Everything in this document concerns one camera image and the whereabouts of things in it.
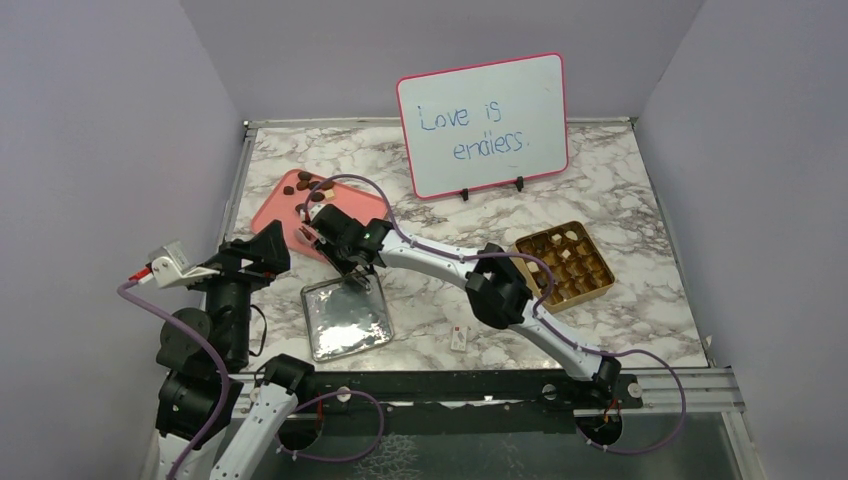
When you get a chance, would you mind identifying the black metal base rail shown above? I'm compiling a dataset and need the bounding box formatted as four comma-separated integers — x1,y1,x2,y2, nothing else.
280,369,642,442

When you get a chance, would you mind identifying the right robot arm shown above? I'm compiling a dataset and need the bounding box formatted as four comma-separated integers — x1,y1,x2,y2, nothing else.
305,204,621,407

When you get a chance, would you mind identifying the pink plastic tray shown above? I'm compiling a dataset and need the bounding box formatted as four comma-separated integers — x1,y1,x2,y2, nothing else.
250,169,387,262

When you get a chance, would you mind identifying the gold chocolate box tray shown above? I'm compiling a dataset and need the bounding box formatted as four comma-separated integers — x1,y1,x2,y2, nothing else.
511,221,616,313

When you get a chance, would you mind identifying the silver tin lid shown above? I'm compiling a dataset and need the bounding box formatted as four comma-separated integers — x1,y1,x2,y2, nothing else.
300,272,394,363

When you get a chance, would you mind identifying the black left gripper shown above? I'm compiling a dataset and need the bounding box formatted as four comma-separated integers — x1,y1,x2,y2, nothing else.
185,218,291,365

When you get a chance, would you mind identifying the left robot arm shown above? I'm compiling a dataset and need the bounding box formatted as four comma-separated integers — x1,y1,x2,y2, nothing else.
148,220,315,479

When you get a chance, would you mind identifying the small white red card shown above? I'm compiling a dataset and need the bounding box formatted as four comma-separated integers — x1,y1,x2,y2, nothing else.
450,325,468,352

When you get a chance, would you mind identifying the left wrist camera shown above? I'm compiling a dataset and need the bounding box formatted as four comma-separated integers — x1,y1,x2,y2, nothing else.
148,240,220,289

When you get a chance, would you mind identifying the pink framed whiteboard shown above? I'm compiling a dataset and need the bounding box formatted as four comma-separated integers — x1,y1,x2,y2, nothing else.
395,52,570,199

